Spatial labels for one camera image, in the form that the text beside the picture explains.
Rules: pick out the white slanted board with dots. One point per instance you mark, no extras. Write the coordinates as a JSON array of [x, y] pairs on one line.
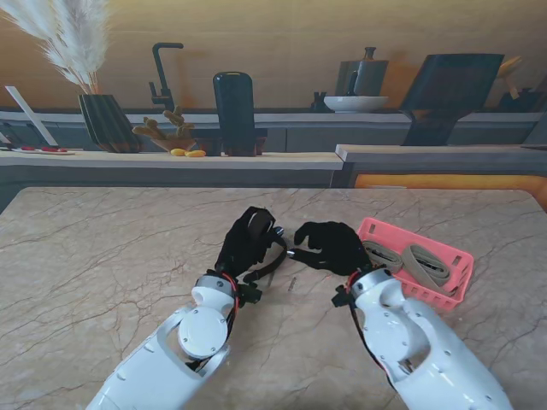
[[30, 113]]

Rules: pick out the beige woven belt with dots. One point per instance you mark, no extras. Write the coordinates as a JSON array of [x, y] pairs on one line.
[[427, 269], [382, 256]]

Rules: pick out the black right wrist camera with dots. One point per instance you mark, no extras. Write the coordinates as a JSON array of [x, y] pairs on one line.
[[342, 296]]

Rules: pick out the yellow wooden utensil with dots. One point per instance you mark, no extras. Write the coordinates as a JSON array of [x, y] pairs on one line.
[[508, 68]]

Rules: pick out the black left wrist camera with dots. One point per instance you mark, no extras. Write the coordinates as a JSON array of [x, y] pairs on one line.
[[251, 295]]

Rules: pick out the white speckled bowl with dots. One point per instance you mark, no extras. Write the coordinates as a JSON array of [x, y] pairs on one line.
[[354, 103]]

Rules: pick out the tall black appliance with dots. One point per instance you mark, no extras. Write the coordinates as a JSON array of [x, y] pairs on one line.
[[233, 107]]

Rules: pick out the white pampas grass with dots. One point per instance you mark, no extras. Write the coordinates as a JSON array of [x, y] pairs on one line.
[[81, 47]]

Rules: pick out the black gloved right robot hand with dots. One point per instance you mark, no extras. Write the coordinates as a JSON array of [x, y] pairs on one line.
[[337, 250]]

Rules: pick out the dark woven belt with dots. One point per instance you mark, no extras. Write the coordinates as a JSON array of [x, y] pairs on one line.
[[258, 226]]

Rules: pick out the plate with red chillies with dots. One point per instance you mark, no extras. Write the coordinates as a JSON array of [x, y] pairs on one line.
[[51, 150]]

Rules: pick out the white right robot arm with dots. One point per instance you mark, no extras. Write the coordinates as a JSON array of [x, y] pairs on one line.
[[419, 350]]

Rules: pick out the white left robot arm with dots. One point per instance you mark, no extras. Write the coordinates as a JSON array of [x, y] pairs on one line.
[[158, 367]]

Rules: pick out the black kitchen faucet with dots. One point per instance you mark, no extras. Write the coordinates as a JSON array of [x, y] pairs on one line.
[[163, 81]]

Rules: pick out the dark ribbed vase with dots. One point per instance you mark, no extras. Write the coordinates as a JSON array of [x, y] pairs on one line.
[[107, 124]]

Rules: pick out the small black ornament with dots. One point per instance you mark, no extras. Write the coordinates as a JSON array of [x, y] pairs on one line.
[[318, 104]]

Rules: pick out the pink plastic storage basket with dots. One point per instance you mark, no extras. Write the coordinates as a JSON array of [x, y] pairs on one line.
[[466, 265]]

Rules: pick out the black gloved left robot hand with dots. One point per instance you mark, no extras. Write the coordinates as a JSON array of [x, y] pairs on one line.
[[237, 252]]

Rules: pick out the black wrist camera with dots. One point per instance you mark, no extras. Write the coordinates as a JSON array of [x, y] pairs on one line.
[[251, 295], [342, 296]]

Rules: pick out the dark utensil holder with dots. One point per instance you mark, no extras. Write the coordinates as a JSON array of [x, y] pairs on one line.
[[525, 101]]

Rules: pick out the yellow lemon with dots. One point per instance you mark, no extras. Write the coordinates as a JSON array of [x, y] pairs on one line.
[[195, 154], [177, 151]]

